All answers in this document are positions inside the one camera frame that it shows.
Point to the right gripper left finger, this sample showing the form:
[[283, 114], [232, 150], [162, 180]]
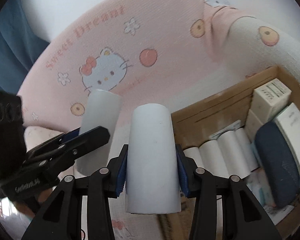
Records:
[[79, 206]]

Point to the pink Hello Kitty blanket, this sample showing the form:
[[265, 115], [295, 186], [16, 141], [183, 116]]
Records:
[[171, 52]]

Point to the dark blue clothing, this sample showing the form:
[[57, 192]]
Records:
[[19, 46]]

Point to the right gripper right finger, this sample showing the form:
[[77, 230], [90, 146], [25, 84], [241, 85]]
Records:
[[243, 215]]

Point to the white booklet box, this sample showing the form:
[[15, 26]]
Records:
[[288, 122]]

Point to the white product box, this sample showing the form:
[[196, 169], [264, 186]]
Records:
[[270, 99]]

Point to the brown cardboard box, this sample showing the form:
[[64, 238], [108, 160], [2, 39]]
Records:
[[194, 124]]

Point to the blue denim pouch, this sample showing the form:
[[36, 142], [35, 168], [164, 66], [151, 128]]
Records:
[[278, 163]]

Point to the blue white tissue pack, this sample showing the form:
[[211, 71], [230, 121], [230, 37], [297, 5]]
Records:
[[258, 184]]

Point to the person left hand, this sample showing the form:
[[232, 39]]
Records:
[[31, 206]]

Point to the white tube in box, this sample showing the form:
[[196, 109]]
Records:
[[246, 148], [194, 153], [233, 155], [212, 159]]

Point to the pink patterned pillow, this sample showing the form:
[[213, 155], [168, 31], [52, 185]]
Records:
[[35, 135]]

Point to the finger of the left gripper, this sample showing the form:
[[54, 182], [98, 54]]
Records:
[[67, 134], [66, 154]]

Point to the white cardboard tube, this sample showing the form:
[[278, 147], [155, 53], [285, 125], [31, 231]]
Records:
[[103, 109], [152, 183]]

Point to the small white box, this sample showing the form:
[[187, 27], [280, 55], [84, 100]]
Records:
[[252, 125]]

